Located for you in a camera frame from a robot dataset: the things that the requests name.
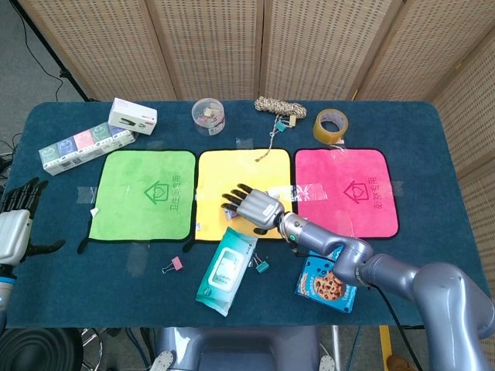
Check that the clear tape strip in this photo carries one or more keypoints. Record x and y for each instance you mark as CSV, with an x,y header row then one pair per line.
x,y
87,195

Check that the small teal binder clip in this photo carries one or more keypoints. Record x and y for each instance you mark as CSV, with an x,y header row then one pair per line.
x,y
281,126

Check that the black tripod stand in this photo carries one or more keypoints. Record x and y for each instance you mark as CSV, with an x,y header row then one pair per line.
x,y
65,73

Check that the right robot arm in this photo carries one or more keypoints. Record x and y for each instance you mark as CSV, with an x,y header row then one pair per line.
x,y
386,270

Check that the teal wet wipes pack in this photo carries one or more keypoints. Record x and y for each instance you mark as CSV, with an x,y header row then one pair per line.
x,y
224,270

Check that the clear plastic jar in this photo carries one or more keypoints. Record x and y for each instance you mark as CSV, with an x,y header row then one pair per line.
x,y
209,116

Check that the dark blue table cover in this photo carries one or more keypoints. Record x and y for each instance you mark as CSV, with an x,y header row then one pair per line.
x,y
116,301

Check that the clear plastic wrapper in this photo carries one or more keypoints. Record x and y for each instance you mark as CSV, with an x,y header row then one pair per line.
x,y
137,259

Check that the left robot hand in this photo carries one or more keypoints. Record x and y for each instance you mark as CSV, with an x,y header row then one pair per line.
x,y
13,235

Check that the beige binder clip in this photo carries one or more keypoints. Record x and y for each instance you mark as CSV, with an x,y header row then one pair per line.
x,y
292,120

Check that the multipack tissue packet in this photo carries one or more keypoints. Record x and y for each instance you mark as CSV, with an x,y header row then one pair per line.
x,y
77,152

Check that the wicker folding screen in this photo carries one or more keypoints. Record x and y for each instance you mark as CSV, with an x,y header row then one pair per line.
x,y
212,46

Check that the pink microfiber cloth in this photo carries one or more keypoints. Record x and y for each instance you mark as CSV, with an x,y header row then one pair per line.
x,y
332,170

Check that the grey robot torso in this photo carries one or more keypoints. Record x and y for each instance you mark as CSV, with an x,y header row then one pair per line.
x,y
232,348

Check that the yellow microfiber cloth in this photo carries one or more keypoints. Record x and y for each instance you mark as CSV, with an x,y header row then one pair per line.
x,y
220,174

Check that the white stapler box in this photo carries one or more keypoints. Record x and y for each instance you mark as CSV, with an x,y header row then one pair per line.
x,y
131,116

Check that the green microfiber cloth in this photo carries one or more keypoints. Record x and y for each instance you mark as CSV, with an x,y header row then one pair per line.
x,y
127,220

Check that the large teal binder clip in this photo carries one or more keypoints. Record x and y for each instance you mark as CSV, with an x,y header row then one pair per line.
x,y
263,267

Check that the black round stool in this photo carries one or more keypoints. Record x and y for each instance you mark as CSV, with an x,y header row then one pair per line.
x,y
38,351

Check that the pink binder clip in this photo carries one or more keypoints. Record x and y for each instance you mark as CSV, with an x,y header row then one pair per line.
x,y
177,263

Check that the yellowish packing tape roll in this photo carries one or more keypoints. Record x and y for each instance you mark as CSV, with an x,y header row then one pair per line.
x,y
321,133

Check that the blue cookie box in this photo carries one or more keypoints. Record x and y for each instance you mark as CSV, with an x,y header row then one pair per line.
x,y
321,290

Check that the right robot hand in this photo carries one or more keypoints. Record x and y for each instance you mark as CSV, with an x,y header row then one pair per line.
x,y
259,208

